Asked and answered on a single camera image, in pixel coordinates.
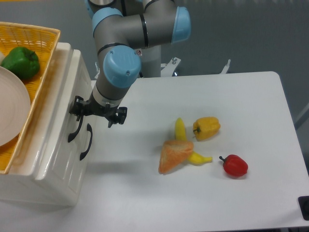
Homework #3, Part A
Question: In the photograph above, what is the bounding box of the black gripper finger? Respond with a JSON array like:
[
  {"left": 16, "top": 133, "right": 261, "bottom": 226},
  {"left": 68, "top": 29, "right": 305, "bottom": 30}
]
[
  {"left": 107, "top": 107, "right": 127, "bottom": 128},
  {"left": 69, "top": 95, "right": 84, "bottom": 121}
]

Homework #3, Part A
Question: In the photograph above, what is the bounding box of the red toy bell pepper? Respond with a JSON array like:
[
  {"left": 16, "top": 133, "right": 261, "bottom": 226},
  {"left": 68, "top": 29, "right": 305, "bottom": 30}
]
[{"left": 219, "top": 154, "right": 248, "bottom": 177}]

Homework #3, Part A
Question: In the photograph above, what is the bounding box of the yellow woven basket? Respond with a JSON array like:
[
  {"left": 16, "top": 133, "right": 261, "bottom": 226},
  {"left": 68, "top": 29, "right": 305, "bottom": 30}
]
[{"left": 0, "top": 22, "right": 61, "bottom": 174}]

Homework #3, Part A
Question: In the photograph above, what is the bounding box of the yellow toy banana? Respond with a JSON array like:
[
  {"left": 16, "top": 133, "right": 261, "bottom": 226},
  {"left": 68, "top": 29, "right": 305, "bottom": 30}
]
[{"left": 174, "top": 118, "right": 212, "bottom": 165}]

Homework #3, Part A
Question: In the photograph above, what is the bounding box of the beige plate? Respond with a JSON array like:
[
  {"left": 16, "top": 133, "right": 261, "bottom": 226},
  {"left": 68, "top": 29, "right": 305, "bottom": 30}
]
[{"left": 0, "top": 67, "right": 30, "bottom": 145}]

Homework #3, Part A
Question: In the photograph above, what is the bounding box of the white object in basket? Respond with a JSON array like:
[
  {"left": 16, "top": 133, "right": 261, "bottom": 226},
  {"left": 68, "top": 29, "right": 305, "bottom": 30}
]
[{"left": 0, "top": 52, "right": 5, "bottom": 64}]

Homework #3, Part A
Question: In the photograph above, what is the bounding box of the yellow toy bell pepper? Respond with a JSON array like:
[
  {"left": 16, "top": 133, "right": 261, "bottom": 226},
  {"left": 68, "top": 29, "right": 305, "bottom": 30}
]
[{"left": 193, "top": 116, "right": 221, "bottom": 141}]

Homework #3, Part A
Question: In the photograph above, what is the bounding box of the orange toy sandwich slice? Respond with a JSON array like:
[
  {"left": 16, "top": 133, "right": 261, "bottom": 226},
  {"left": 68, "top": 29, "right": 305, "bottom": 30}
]
[{"left": 158, "top": 140, "right": 194, "bottom": 174}]

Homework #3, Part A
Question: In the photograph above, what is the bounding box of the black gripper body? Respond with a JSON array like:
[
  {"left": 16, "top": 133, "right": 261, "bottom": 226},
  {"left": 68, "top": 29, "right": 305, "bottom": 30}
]
[{"left": 83, "top": 98, "right": 118, "bottom": 121}]

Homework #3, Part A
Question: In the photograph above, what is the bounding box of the black object at edge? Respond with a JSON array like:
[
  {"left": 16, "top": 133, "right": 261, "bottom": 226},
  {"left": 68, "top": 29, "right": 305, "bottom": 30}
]
[{"left": 298, "top": 196, "right": 309, "bottom": 221}]

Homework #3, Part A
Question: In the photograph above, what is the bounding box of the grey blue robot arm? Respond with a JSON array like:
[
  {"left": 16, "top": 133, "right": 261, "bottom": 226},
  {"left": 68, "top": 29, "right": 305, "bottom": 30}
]
[{"left": 70, "top": 0, "right": 191, "bottom": 125}]

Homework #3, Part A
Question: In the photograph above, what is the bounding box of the green toy bell pepper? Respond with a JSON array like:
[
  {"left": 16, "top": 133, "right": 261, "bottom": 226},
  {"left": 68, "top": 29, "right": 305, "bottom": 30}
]
[{"left": 1, "top": 46, "right": 40, "bottom": 80}]

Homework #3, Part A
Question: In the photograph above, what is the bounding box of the white drawer cabinet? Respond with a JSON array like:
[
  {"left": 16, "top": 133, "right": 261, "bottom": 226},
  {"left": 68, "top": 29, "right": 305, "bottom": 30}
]
[{"left": 0, "top": 43, "right": 96, "bottom": 206}]

